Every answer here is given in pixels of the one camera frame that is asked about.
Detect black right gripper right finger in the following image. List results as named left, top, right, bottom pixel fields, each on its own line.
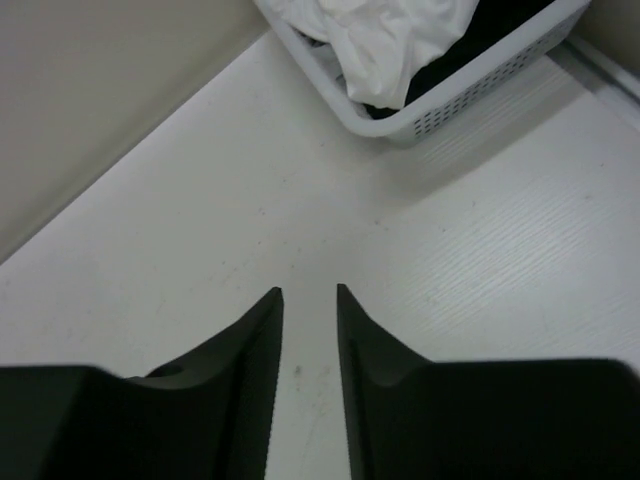
left=337, top=285, right=639, bottom=479

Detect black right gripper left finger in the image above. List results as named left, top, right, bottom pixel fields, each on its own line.
left=1, top=288, right=284, bottom=479

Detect white garment in basket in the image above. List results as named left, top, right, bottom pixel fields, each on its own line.
left=267, top=0, right=479, bottom=110

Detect white plastic laundry basket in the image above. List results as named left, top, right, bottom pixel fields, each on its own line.
left=255, top=1, right=589, bottom=147

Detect black garment in basket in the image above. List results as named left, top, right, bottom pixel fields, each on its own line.
left=358, top=1, right=550, bottom=120

